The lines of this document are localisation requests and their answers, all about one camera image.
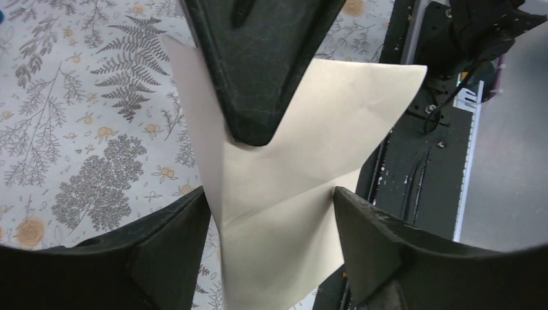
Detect floral patterned table mat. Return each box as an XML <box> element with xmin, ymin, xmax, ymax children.
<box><xmin>0</xmin><ymin>0</ymin><xmax>397</xmax><ymax>310</ymax></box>

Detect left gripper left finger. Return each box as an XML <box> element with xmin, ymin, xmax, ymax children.
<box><xmin>1</xmin><ymin>187</ymin><xmax>210</xmax><ymax>309</ymax></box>

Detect beige lined letter paper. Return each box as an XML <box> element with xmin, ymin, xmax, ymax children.
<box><xmin>163</xmin><ymin>36</ymin><xmax>427</xmax><ymax>309</ymax></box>

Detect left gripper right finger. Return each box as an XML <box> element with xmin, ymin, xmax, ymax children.
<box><xmin>333</xmin><ymin>187</ymin><xmax>547</xmax><ymax>309</ymax></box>

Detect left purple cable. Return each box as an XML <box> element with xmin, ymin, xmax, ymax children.
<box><xmin>490</xmin><ymin>53</ymin><xmax>508</xmax><ymax>97</ymax></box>

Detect white slotted cable duct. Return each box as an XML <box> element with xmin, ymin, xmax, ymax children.
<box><xmin>453</xmin><ymin>80</ymin><xmax>485</xmax><ymax>242</ymax></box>

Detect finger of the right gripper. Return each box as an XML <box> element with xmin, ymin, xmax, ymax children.
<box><xmin>182</xmin><ymin>0</ymin><xmax>343</xmax><ymax>147</ymax></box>

